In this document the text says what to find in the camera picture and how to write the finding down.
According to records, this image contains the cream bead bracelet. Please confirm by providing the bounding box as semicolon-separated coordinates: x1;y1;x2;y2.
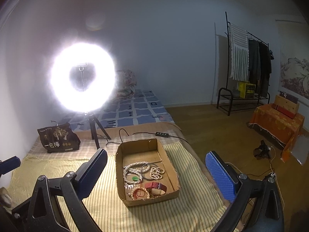
127;186;151;200

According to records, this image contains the thin bangle ring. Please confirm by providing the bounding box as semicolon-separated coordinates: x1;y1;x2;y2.
140;162;160;181

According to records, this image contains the checkered bed sheet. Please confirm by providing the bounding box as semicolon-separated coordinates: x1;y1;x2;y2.
27;122;184;161

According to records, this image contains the yellow striped cloth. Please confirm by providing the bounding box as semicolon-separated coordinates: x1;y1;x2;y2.
8;142;226;231

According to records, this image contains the black snack bag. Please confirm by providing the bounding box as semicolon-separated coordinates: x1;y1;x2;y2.
37;123;81;153

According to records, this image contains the black tripod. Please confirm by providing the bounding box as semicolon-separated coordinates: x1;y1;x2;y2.
84;113;111;149

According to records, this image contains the cardboard tray box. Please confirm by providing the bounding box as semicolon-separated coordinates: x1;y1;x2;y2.
115;138;180;207

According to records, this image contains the orange covered box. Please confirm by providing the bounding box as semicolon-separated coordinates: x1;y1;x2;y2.
248;95;305;162

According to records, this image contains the yellow crate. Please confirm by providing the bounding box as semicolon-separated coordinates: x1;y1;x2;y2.
238;82;256;99

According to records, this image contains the blue patterned blanket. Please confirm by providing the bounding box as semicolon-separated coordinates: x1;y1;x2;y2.
60;89;175;132

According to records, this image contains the floral pillow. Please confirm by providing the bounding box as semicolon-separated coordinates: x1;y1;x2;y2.
116;70;137;99

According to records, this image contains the black clothes rack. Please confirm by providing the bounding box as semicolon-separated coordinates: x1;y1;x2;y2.
216;13;273;116

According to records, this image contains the striped hanging cloth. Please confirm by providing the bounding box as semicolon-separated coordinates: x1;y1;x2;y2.
228;23;249;81

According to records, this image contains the long pearl necklace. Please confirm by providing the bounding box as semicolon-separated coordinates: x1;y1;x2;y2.
122;161;148;184

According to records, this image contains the white ring light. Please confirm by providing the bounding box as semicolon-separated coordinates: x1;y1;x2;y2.
50;43;116;113

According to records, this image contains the black power cable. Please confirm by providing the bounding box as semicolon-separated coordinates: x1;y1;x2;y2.
106;128;189;148

